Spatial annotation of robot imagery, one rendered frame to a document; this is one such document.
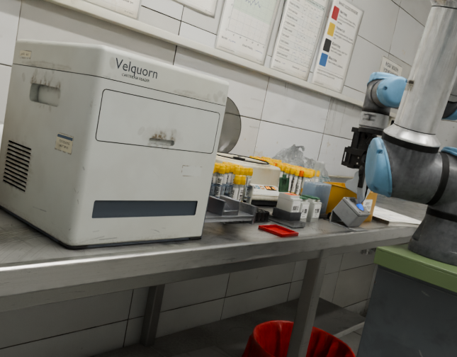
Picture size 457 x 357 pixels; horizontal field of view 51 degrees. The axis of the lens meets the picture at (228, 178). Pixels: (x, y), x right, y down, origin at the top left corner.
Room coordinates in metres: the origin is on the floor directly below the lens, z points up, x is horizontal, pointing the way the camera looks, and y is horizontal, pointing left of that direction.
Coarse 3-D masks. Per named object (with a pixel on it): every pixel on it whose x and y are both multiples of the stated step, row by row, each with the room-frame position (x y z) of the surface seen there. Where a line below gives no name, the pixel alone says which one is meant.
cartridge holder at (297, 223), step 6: (276, 210) 1.21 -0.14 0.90; (282, 210) 1.20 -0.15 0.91; (270, 216) 1.22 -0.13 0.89; (276, 216) 1.21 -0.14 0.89; (282, 216) 1.20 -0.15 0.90; (288, 216) 1.19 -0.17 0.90; (294, 216) 1.20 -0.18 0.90; (300, 216) 1.22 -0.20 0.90; (282, 222) 1.19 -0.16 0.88; (288, 222) 1.18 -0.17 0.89; (294, 222) 1.18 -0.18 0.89; (300, 222) 1.19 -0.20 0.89
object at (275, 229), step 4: (260, 228) 1.08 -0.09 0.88; (264, 228) 1.08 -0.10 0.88; (268, 228) 1.10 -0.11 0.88; (272, 228) 1.11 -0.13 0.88; (276, 228) 1.12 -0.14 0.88; (280, 228) 1.13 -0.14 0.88; (284, 228) 1.12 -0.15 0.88; (272, 232) 1.06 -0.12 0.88; (276, 232) 1.05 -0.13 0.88; (280, 232) 1.08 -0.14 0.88; (284, 232) 1.09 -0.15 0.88; (288, 232) 1.10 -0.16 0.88; (292, 232) 1.08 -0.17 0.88; (296, 232) 1.09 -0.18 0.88; (280, 236) 1.05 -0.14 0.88; (284, 236) 1.05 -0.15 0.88; (288, 236) 1.07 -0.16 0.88; (292, 236) 1.08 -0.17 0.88
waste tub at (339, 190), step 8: (336, 184) 1.58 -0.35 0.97; (344, 184) 1.61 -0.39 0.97; (336, 192) 1.48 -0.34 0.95; (344, 192) 1.47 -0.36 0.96; (352, 192) 1.45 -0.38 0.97; (328, 200) 1.50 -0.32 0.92; (336, 200) 1.48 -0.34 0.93; (368, 200) 1.49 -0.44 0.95; (328, 208) 1.49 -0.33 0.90; (368, 208) 1.50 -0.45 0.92; (368, 216) 1.51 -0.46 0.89
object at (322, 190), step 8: (304, 184) 1.40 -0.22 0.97; (312, 184) 1.39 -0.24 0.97; (320, 184) 1.40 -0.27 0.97; (328, 184) 1.45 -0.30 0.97; (304, 192) 1.40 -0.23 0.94; (312, 192) 1.38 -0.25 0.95; (320, 192) 1.41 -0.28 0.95; (328, 192) 1.45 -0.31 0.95; (320, 200) 1.42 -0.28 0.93; (320, 216) 1.40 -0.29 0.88
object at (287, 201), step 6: (282, 192) 1.23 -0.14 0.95; (282, 198) 1.21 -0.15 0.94; (288, 198) 1.20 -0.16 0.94; (294, 198) 1.20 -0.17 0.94; (282, 204) 1.21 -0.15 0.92; (288, 204) 1.20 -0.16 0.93; (294, 204) 1.20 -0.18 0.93; (300, 204) 1.22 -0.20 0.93; (288, 210) 1.19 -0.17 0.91; (294, 210) 1.20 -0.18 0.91
